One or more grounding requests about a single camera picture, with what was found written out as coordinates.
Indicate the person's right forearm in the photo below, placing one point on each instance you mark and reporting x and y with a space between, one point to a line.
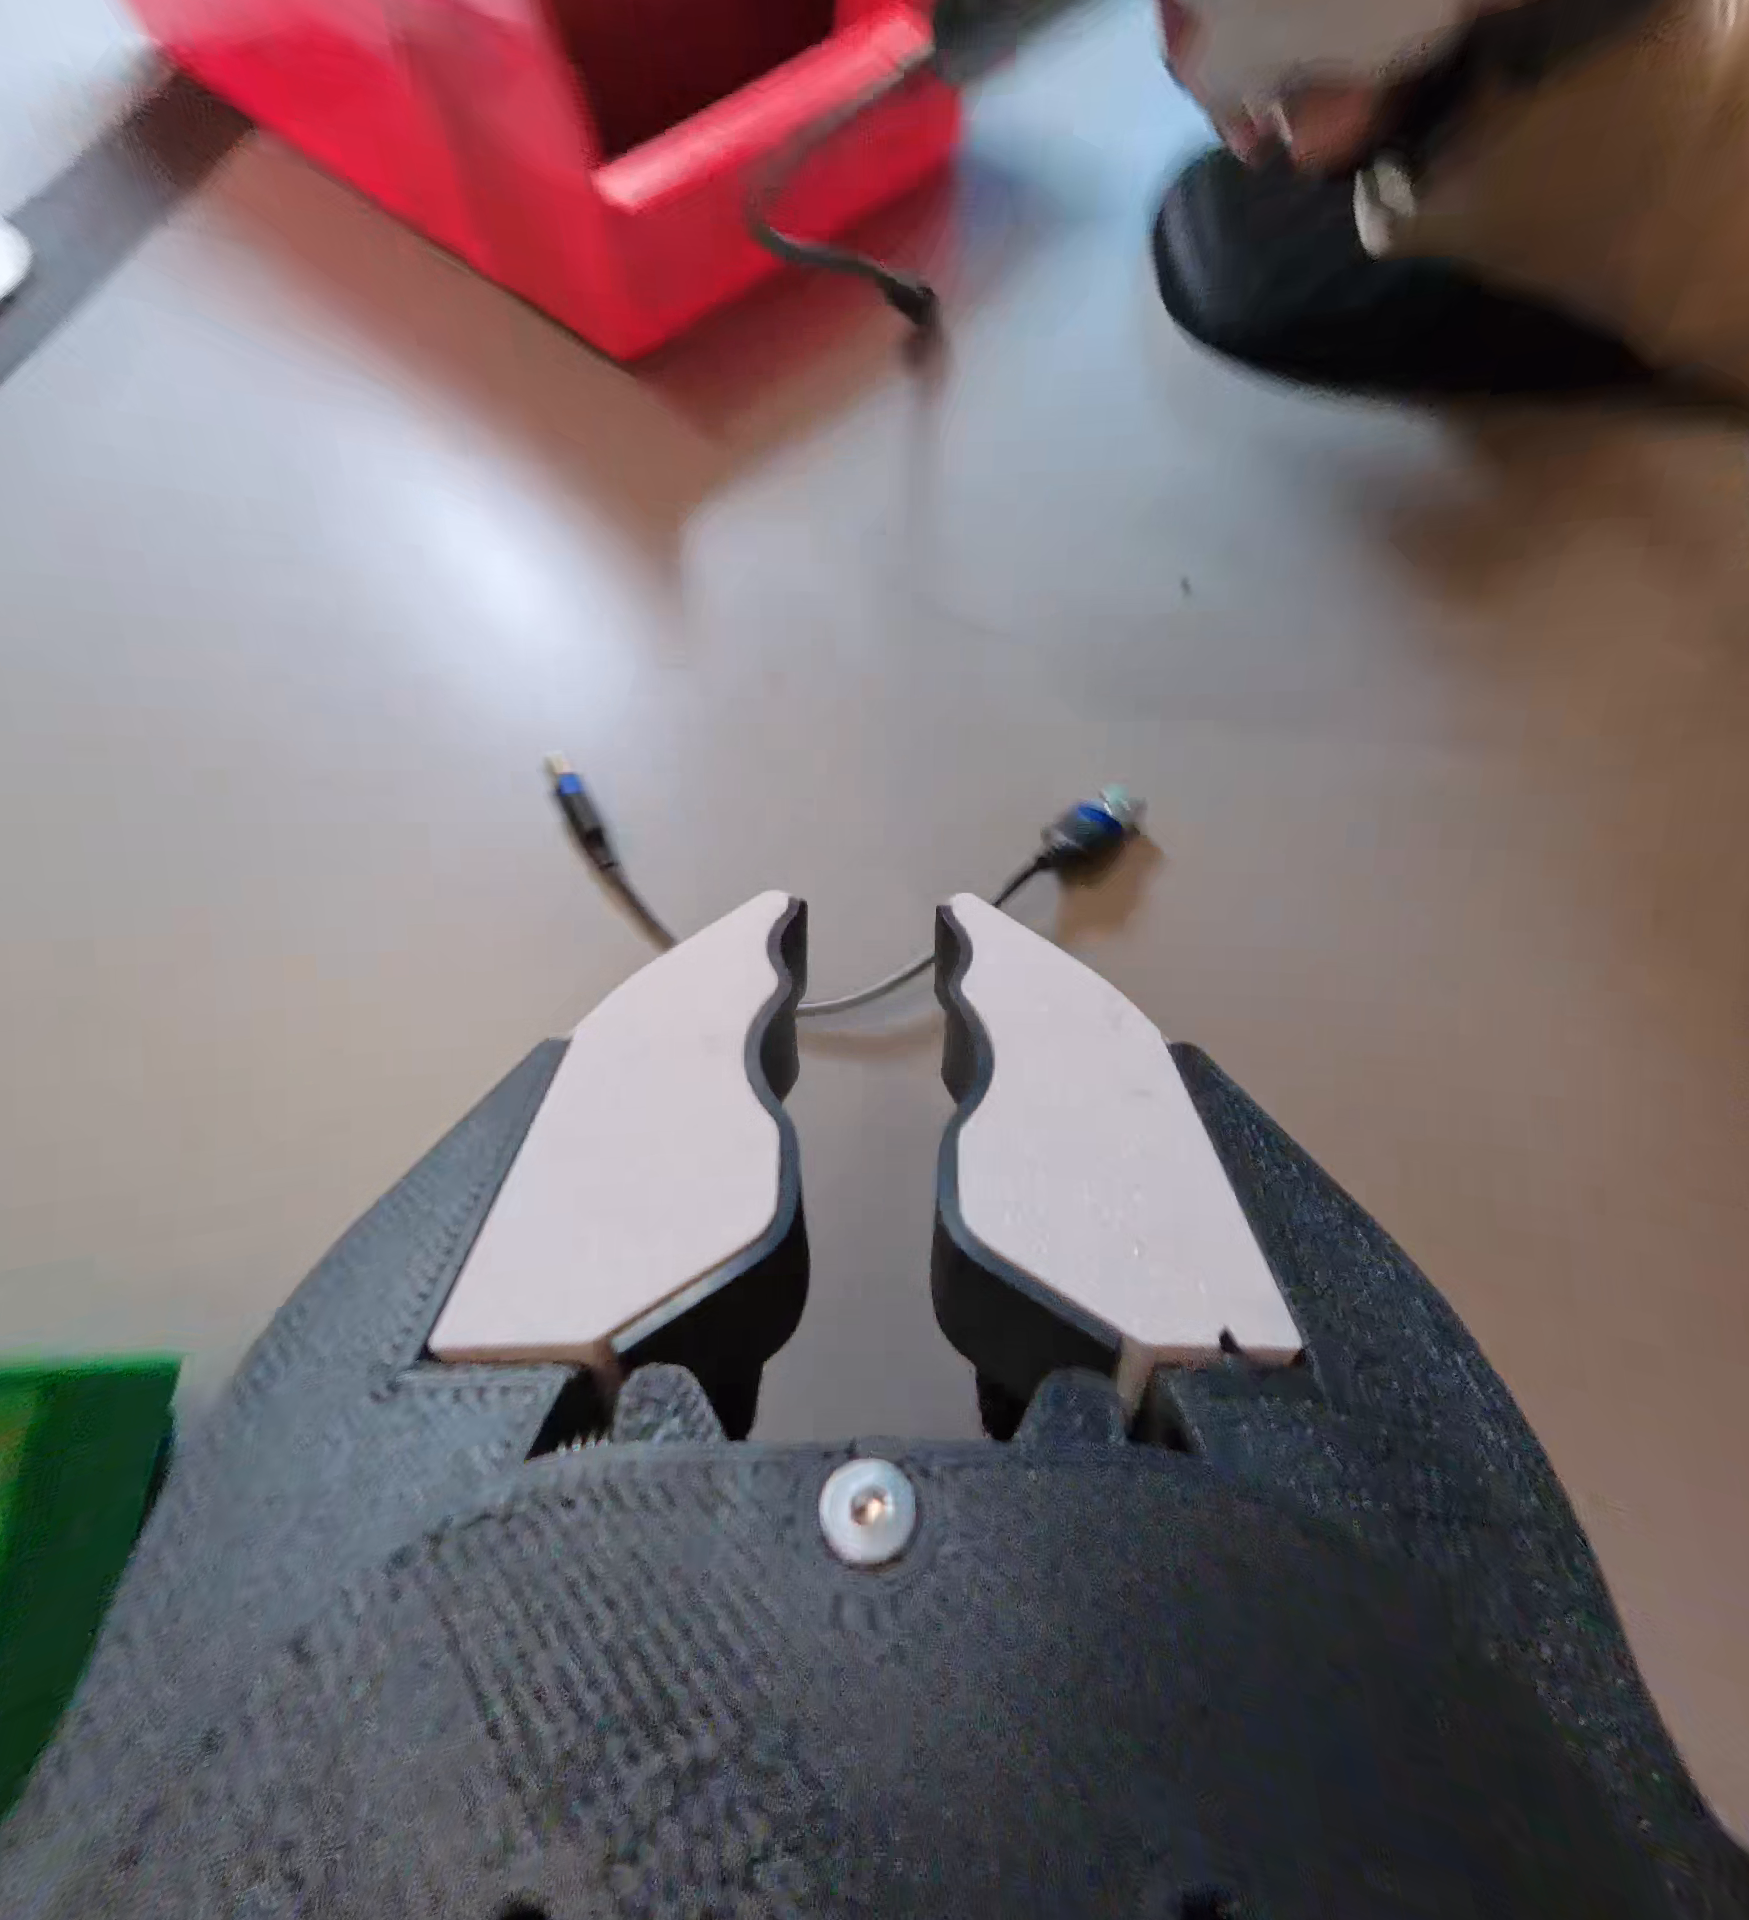
1684 190

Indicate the small red plastic bin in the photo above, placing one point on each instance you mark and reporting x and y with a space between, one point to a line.
513 181

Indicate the black wrist rest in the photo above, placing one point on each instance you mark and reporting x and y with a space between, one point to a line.
1350 312

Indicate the green plastic bin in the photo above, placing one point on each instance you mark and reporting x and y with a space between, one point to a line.
18 1498

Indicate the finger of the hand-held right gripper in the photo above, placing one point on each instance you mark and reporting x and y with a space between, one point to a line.
1308 48

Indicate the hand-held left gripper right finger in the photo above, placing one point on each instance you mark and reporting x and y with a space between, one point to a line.
1115 1188

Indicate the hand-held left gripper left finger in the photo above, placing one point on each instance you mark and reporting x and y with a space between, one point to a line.
633 1169

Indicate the person's right hand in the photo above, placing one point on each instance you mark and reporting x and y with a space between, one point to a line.
1308 138

